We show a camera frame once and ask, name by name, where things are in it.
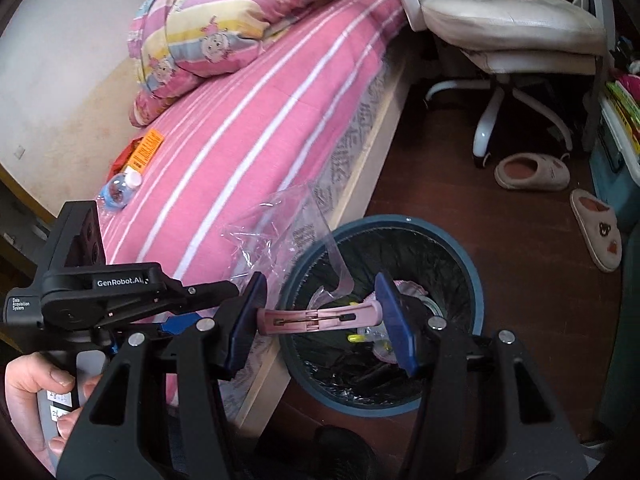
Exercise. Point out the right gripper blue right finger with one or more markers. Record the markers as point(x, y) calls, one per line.
point(403, 334)

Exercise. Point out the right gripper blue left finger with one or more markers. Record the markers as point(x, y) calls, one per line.
point(239, 325)

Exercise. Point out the pink clip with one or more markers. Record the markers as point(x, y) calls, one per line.
point(287, 322)

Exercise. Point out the clear plastic bag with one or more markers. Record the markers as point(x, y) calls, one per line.
point(275, 235)

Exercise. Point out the clear plastic bottle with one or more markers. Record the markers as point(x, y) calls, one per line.
point(118, 192)

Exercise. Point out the red snack wrapper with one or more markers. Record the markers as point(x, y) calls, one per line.
point(121, 160)

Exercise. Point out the blue trash bin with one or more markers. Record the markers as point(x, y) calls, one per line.
point(313, 268)

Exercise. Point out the black trash bag liner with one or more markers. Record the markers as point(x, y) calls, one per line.
point(349, 376)

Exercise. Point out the pink striped bed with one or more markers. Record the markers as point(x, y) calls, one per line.
point(304, 106)

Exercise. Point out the left beige slipper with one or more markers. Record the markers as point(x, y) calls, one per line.
point(532, 172)

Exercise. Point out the right beige bear slipper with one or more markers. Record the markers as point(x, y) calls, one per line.
point(598, 223)

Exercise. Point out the colourful cartoon quilt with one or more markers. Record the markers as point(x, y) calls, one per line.
point(176, 45)

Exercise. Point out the white office chair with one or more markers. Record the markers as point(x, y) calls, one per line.
point(505, 38)

